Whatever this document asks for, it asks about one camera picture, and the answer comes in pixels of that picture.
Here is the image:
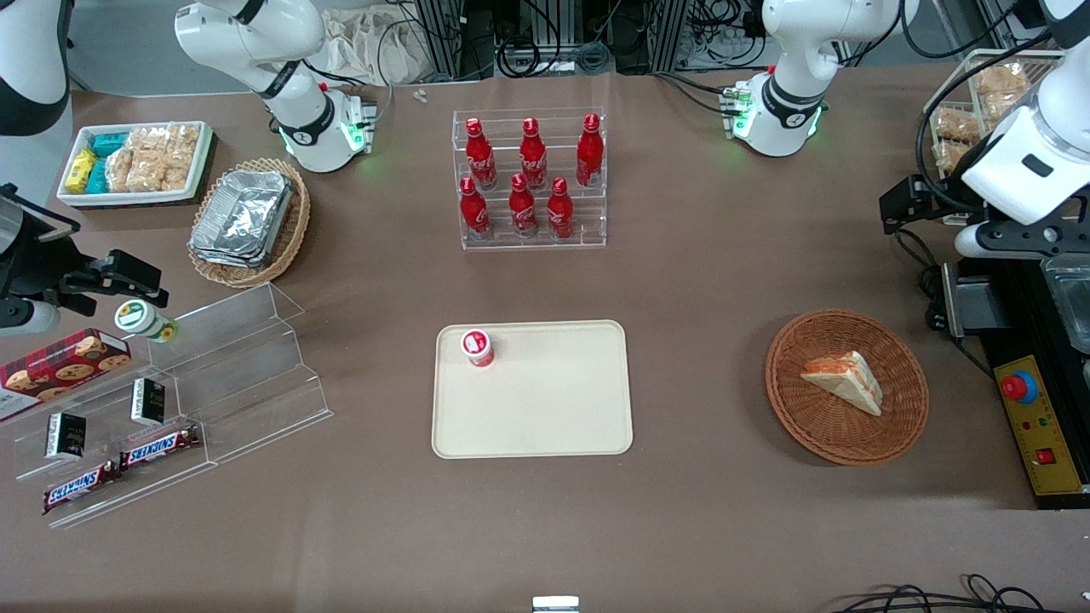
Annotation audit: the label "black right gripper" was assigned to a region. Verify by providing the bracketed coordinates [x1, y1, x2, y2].
[0, 241, 169, 316]

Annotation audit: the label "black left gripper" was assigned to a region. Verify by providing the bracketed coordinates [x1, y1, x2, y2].
[880, 174, 969, 236]

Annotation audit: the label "triangular sandwich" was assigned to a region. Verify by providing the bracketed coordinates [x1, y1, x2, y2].
[800, 350, 884, 417]

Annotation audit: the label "white rectangular snack tray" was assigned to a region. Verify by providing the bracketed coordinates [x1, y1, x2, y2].
[56, 121, 217, 209]

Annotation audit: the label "aluminium foil tray stack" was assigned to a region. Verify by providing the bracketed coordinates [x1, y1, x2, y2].
[189, 169, 295, 270]

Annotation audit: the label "light wicker basket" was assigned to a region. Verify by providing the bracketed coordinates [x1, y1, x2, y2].
[187, 158, 312, 289]

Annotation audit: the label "brown wicker basket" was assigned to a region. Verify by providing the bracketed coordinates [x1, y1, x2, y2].
[765, 309, 930, 467]

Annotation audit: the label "cream plastic tray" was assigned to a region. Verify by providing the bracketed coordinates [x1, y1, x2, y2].
[432, 320, 634, 459]

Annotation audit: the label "green white lidded cup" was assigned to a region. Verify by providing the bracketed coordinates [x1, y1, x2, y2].
[115, 300, 180, 344]

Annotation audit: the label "red cookie box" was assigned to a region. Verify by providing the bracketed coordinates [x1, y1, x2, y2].
[0, 329, 133, 424]

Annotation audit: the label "rice cracker bag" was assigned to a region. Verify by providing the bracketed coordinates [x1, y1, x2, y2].
[128, 126, 173, 192]
[165, 123, 202, 191]
[106, 146, 137, 193]

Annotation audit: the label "small black box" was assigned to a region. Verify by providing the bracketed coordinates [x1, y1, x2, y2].
[130, 378, 166, 427]
[44, 412, 87, 461]

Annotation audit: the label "clear acrylic stepped shelf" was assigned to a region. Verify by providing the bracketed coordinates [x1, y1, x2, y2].
[0, 341, 219, 530]
[146, 284, 333, 466]

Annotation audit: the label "grey metal box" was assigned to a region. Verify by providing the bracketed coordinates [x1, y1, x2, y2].
[941, 262, 1014, 340]

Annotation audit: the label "yellow snack packet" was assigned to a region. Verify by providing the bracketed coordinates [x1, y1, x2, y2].
[66, 149, 98, 195]

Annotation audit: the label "Snickers chocolate bar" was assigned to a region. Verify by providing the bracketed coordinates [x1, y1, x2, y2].
[43, 461, 123, 515]
[119, 425, 203, 471]

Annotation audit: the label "black appliance housing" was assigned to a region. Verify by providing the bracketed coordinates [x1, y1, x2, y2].
[941, 254, 1090, 510]

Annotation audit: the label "steel pan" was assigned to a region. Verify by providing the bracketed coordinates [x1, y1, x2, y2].
[1041, 255, 1090, 355]

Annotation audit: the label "yellow control panel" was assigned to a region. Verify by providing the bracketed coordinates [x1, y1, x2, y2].
[995, 355, 1087, 496]

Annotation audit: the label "clear acrylic bottle rack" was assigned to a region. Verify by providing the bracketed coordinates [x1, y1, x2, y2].
[451, 107, 608, 251]

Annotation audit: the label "red cola bottle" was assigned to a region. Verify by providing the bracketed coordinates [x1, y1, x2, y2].
[519, 117, 548, 190]
[465, 117, 498, 191]
[577, 113, 605, 188]
[547, 177, 575, 241]
[460, 176, 492, 241]
[509, 173, 539, 239]

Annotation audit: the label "beige cloth bag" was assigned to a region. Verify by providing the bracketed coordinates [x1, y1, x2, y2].
[322, 7, 431, 86]

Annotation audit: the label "red cup with white lid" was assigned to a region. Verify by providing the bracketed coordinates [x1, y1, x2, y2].
[461, 329, 496, 368]

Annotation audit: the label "black power cable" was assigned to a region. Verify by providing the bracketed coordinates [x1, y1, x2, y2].
[894, 228, 997, 377]

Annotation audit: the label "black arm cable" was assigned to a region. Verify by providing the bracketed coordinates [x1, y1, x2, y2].
[901, 0, 1061, 218]

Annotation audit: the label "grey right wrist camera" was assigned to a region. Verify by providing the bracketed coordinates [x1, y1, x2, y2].
[0, 298, 61, 335]

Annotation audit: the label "white wire basket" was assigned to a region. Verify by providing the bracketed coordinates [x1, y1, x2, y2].
[924, 49, 1067, 226]

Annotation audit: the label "black cable bundle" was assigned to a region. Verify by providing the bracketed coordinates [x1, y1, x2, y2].
[496, 0, 616, 77]

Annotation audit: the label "aluminium frame post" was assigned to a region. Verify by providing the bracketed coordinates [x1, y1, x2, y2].
[414, 0, 496, 83]

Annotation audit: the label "black floor cables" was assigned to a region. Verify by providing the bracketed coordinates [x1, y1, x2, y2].
[830, 574, 1090, 613]

